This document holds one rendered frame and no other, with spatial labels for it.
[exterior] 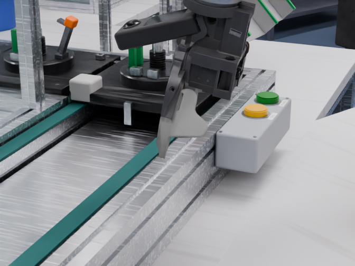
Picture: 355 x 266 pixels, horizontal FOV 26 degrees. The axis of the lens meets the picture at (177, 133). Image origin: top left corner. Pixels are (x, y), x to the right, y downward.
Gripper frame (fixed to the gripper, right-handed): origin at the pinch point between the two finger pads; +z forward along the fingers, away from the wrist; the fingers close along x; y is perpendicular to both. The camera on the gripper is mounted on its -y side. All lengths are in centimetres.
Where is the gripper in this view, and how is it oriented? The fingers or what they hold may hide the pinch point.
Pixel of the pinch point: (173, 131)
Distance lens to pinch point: 103.9
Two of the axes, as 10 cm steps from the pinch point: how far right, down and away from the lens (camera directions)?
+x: 2.8, -4.6, 8.4
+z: -1.5, 8.5, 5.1
